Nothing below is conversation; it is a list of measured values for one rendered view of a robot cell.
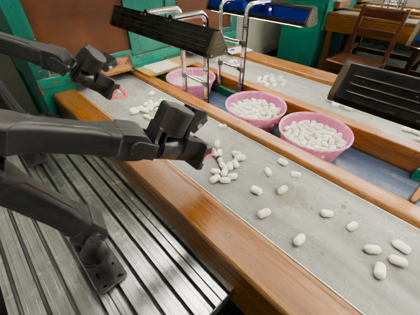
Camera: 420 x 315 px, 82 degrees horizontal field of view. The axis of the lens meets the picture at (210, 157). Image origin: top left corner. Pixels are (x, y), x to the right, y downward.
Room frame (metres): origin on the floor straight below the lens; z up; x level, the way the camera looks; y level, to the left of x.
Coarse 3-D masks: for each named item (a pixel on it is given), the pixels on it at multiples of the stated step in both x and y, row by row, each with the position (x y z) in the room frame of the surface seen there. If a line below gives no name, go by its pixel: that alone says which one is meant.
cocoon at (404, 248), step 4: (396, 240) 0.31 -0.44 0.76; (400, 240) 0.31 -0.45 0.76; (392, 244) 0.31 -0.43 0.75; (396, 244) 0.30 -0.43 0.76; (400, 244) 0.30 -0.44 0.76; (404, 244) 0.30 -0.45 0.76; (400, 248) 0.29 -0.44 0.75; (404, 248) 0.29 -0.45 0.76; (408, 248) 0.29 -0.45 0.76; (404, 252) 0.29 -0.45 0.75; (408, 252) 0.28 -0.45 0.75
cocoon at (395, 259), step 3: (390, 255) 0.28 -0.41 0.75; (393, 255) 0.27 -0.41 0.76; (396, 255) 0.27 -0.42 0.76; (390, 258) 0.27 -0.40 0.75; (393, 258) 0.27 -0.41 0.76; (396, 258) 0.27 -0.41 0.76; (399, 258) 0.27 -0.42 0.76; (402, 258) 0.27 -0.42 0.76; (390, 261) 0.27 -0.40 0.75; (393, 261) 0.26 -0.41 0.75; (396, 261) 0.26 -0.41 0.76; (399, 261) 0.26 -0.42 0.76; (402, 261) 0.26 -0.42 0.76; (405, 261) 0.26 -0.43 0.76; (396, 264) 0.26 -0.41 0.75; (399, 264) 0.26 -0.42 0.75; (402, 264) 0.26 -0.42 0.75; (405, 264) 0.25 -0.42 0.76
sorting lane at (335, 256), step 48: (96, 96) 1.10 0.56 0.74; (144, 96) 1.10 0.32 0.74; (240, 144) 0.71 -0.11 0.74; (240, 192) 0.48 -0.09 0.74; (288, 192) 0.48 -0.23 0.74; (336, 192) 0.48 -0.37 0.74; (288, 240) 0.32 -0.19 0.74; (336, 240) 0.32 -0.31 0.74; (384, 240) 0.32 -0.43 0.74; (336, 288) 0.21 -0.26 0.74; (384, 288) 0.21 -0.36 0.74
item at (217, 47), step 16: (112, 16) 1.15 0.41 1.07; (128, 16) 1.08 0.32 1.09; (160, 16) 0.94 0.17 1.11; (144, 32) 0.96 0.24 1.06; (160, 32) 0.90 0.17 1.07; (176, 32) 0.85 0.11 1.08; (192, 32) 0.80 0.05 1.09; (208, 32) 0.76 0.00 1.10; (192, 48) 0.77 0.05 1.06; (208, 48) 0.73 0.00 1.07; (224, 48) 0.76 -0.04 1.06
